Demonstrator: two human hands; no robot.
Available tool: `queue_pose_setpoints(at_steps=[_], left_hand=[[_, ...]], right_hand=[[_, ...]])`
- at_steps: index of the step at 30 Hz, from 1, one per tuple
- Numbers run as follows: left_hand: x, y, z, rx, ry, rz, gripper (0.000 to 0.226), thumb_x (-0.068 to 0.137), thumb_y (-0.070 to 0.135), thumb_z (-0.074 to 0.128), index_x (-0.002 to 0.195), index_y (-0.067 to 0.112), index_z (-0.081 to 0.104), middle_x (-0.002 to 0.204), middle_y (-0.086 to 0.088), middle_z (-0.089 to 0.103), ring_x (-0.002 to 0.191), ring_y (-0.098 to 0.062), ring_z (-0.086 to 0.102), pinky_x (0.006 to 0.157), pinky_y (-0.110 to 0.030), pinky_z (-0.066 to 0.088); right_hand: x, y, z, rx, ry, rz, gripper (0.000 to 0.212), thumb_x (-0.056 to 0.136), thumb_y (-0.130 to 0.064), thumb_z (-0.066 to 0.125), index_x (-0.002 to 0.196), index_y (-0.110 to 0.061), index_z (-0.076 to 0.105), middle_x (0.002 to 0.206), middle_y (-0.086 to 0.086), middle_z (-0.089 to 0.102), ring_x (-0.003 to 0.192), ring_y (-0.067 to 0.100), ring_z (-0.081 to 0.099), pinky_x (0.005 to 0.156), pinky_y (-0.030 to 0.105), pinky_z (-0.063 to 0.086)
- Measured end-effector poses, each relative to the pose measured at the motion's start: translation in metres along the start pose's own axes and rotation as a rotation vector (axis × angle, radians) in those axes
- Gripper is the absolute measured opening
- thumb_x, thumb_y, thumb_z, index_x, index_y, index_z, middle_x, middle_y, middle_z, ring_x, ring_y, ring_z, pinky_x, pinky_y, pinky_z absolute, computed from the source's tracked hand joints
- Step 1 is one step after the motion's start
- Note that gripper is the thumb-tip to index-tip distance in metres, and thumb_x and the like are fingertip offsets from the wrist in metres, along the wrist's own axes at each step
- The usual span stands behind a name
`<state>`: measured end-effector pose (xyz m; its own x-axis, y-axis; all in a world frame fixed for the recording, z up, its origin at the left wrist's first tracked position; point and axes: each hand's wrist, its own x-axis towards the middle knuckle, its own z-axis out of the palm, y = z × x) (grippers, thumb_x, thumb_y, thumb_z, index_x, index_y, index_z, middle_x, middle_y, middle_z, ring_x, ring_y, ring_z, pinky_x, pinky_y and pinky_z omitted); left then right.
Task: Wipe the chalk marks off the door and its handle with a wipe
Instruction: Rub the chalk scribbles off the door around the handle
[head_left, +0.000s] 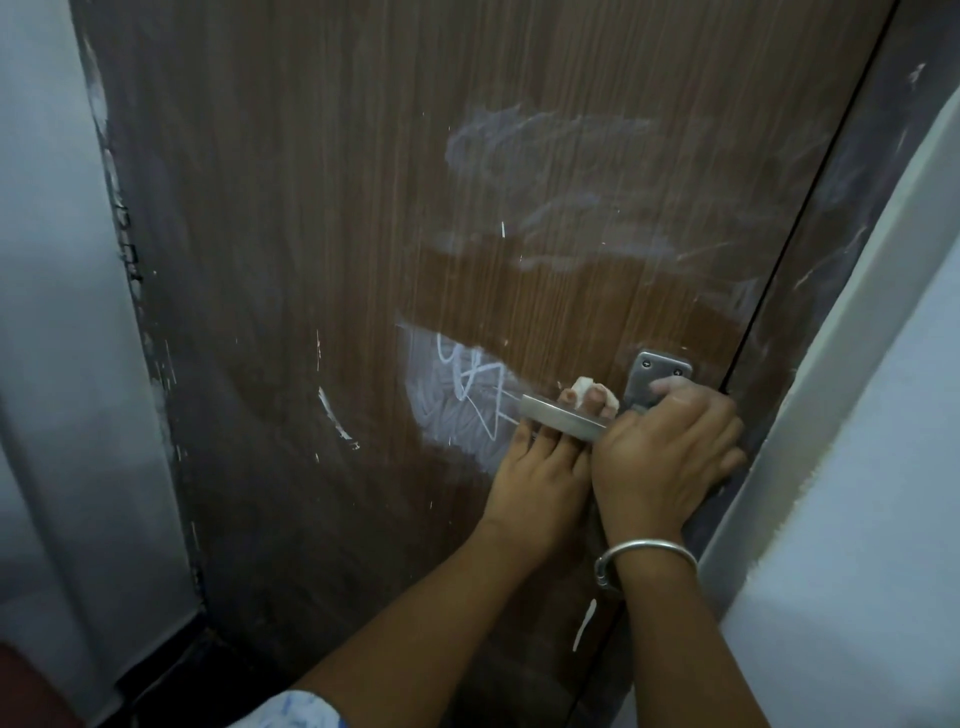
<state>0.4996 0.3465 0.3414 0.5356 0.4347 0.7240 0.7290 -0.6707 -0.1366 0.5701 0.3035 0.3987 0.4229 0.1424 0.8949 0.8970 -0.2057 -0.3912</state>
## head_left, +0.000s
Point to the white blue floral garment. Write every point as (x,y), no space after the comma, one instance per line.
(285,711)

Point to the small white cloth wad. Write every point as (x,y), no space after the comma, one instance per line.
(581,390)

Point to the person's left hand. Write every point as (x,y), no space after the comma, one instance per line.
(540,480)

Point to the person's right forearm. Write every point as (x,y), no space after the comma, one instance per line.
(690,645)

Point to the brown wooden door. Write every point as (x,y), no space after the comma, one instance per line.
(375,187)

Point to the silver bangle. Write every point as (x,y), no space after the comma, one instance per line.
(649,546)

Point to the person's right hand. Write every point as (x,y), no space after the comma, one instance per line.
(660,465)

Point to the person's left forearm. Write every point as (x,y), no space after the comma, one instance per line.
(390,630)

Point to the dark red plastic chair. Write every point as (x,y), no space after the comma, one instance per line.
(37,690)

